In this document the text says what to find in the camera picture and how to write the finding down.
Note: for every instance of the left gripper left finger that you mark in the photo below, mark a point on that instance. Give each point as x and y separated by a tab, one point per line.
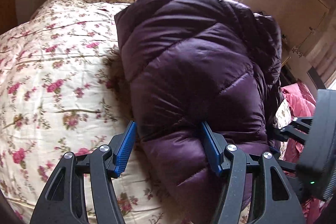
121	146

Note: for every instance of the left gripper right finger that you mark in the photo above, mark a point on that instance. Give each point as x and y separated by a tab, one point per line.
214	145

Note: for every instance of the purple quilted down jacket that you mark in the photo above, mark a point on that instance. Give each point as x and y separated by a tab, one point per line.
193	61

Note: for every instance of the floral cream bed quilt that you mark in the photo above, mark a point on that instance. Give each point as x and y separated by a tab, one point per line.
60	92

